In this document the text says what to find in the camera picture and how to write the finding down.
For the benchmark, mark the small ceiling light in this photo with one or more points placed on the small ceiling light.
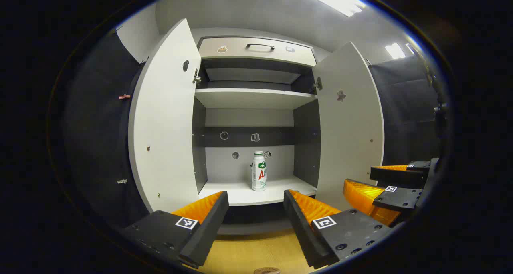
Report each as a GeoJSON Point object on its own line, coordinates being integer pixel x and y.
{"type": "Point", "coordinates": [395, 51]}

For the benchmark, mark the white bottle green label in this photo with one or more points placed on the white bottle green label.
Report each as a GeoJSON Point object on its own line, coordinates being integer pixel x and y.
{"type": "Point", "coordinates": [259, 178]}

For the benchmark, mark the white cabinet drawer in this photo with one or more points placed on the white cabinet drawer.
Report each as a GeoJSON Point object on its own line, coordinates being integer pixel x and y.
{"type": "Point", "coordinates": [240, 51]}

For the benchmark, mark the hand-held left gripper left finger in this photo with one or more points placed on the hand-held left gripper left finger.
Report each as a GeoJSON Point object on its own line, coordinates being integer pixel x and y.
{"type": "Point", "coordinates": [208, 230]}

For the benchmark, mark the small red clip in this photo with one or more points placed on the small red clip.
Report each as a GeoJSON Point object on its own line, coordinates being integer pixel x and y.
{"type": "Point", "coordinates": [124, 96]}

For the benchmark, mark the metal door hinge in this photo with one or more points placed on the metal door hinge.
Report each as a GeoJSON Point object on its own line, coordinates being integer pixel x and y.
{"type": "Point", "coordinates": [196, 79]}
{"type": "Point", "coordinates": [318, 84]}

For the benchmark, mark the white cabinet door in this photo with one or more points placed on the white cabinet door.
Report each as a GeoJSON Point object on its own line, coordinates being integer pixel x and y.
{"type": "Point", "coordinates": [164, 117]}
{"type": "Point", "coordinates": [348, 138]}

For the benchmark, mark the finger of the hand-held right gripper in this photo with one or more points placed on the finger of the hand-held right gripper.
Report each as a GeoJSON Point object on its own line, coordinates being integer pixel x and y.
{"type": "Point", "coordinates": [396, 177]}
{"type": "Point", "coordinates": [360, 198]}

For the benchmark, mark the grey cabinet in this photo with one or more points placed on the grey cabinet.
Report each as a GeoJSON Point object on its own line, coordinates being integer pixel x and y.
{"type": "Point", "coordinates": [248, 115]}

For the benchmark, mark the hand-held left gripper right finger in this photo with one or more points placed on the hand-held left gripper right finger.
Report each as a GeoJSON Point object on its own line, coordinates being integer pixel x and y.
{"type": "Point", "coordinates": [302, 234]}

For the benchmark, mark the black stand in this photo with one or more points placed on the black stand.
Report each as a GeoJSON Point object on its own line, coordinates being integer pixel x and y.
{"type": "Point", "coordinates": [440, 113]}

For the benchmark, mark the white cabinet shelf board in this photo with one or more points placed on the white cabinet shelf board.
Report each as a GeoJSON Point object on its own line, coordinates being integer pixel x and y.
{"type": "Point", "coordinates": [240, 192]}
{"type": "Point", "coordinates": [252, 97]}

